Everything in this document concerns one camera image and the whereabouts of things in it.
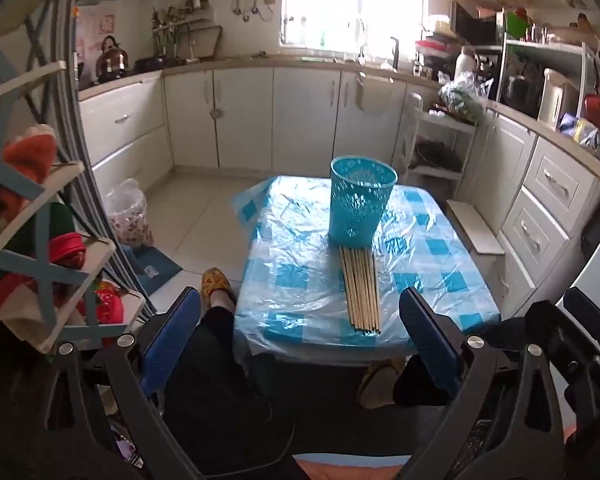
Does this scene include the blue snack bags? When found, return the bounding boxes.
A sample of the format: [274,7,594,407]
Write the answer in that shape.
[560,112,600,162]

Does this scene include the white countertop shelf rack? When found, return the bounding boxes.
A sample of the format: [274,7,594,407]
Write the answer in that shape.
[495,37,600,127]

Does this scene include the wall utensil rack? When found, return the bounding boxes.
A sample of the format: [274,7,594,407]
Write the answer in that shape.
[150,0,224,62]

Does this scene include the white thermos pot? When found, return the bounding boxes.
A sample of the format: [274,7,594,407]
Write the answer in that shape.
[537,67,581,131]

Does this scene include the grey sliding door frame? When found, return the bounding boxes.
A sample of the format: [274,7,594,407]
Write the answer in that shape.
[55,0,157,313]

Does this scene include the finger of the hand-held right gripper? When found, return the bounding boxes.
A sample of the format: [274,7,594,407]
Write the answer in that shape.
[562,286,600,345]

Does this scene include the dark blue bag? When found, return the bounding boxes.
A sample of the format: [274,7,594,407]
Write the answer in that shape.
[120,244,183,297]

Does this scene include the white stove drawer cabinets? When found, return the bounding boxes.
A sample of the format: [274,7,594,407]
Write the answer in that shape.
[77,72,174,202]

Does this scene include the black microwave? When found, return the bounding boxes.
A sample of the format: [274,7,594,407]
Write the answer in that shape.
[451,1,499,46]

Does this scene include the turquoise perforated plastic basket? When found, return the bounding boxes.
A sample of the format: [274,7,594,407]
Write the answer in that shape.
[329,155,399,249]

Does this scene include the stack of food containers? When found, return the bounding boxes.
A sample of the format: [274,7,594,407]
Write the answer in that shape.
[415,14,454,79]

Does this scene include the bundle of wooden chopsticks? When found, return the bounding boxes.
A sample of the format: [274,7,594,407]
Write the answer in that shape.
[339,245,382,335]

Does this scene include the orange red cloth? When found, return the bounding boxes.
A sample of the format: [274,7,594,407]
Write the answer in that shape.
[2,125,60,186]

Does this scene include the black gas stove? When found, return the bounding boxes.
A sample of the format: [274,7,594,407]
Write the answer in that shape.
[77,67,148,88]

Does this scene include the plastic bag of greens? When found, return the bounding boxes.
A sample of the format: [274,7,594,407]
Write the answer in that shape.
[439,72,489,124]

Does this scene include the person's left leg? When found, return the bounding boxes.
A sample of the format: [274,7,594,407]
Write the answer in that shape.
[162,304,301,480]

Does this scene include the yellow patterned slipper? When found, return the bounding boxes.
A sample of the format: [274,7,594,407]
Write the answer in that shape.
[201,268,238,311]
[357,360,406,408]

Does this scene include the black wok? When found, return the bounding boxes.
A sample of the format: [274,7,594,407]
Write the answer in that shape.
[415,140,464,172]

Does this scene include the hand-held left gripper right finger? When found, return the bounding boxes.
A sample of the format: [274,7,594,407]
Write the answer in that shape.
[398,287,567,480]

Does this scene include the white kitchen trolley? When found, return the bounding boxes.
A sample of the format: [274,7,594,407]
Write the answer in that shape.
[392,92,481,197]

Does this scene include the white bottle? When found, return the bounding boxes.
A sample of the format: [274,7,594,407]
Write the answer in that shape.
[454,47,476,81]

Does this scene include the blue checked plastic tablecloth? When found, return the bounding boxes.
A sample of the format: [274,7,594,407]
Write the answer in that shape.
[231,175,502,357]

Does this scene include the green plastic container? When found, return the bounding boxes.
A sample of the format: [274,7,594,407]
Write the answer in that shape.
[505,10,531,39]

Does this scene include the white panelled drawer cabinets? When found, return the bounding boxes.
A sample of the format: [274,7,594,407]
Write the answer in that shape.
[460,105,600,322]

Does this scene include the black coffee machine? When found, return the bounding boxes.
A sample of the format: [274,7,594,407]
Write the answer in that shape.
[475,55,497,82]

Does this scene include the kitchen window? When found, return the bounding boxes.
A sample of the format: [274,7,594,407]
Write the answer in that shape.
[280,0,429,54]

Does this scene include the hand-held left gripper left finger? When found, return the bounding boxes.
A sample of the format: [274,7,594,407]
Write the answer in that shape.
[32,286,203,480]

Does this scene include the white step stool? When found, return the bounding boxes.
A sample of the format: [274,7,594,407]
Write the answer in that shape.
[446,199,506,257]

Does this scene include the white sink base cabinets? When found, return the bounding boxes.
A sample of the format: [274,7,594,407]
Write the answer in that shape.
[162,65,407,174]

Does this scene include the chrome sink faucet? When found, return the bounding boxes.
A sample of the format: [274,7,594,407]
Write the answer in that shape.
[347,17,369,64]

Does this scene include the clear plastic trash bag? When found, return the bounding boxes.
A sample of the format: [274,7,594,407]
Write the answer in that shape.
[102,177,156,248]

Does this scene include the blue white storage rack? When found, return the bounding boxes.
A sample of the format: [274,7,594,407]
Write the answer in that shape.
[0,0,147,356]

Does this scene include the steel kettle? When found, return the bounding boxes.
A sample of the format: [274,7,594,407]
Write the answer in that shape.
[96,36,131,78]

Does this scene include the dark countertop oven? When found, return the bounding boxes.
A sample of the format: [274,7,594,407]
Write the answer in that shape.
[497,72,546,119]

